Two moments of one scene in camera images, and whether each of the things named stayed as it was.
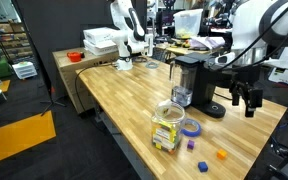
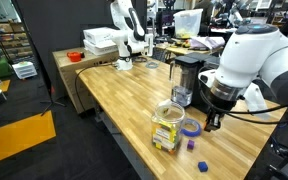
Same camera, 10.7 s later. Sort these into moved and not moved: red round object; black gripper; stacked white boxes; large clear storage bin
Moved: black gripper
Not moved: stacked white boxes; red round object; large clear storage bin
